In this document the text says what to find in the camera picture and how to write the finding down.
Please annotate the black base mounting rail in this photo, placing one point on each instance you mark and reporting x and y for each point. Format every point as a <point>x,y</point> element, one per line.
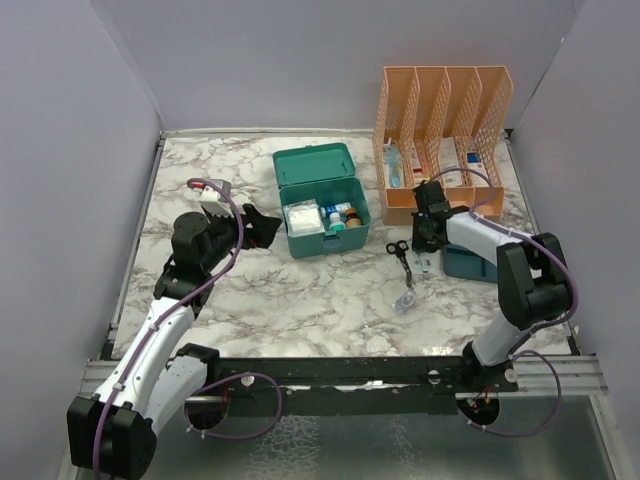
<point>342,386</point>

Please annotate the blue toothbrush package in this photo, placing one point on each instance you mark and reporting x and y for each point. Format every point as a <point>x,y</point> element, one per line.
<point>393,161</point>

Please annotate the amber bottle orange label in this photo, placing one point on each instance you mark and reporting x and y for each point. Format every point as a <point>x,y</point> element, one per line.
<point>352,219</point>

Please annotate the light blue mask packet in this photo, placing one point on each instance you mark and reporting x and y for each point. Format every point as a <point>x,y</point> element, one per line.
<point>423,262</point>

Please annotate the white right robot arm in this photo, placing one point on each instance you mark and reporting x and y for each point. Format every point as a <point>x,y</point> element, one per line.
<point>535,287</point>

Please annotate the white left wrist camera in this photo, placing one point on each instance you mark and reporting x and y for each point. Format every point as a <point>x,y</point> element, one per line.
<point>213,202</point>

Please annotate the white bottle blue label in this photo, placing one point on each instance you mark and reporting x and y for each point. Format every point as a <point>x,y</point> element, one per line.
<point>340,208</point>

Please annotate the red white medicine box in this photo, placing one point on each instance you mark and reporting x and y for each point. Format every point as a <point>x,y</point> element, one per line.
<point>420,169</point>

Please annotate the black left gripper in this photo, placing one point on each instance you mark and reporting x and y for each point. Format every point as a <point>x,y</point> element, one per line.
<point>263,228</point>

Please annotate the white bottle green label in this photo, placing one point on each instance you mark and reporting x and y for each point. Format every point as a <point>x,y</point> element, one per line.
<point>335,222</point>

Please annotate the white gauze pad packet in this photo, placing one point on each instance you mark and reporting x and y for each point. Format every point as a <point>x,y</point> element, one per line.
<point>303,218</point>

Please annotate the orange plastic file organizer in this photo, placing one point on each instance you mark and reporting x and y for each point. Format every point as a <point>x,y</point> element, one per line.
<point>441,122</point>

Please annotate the black handled scissors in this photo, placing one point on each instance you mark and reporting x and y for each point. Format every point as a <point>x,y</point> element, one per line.
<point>399,249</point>

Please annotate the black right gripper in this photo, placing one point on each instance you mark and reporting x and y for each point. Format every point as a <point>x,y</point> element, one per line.
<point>417,243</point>

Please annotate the dark teal divided tray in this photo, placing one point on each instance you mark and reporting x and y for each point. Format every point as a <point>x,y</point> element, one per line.
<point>461,263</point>

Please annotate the tape roll in bag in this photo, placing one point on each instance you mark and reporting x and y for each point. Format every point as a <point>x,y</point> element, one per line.
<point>405,302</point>

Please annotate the blue white medicine box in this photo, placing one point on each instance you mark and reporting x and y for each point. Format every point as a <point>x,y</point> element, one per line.
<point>480,176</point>

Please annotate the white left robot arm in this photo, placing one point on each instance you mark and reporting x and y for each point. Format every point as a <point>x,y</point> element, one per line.
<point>115,430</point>

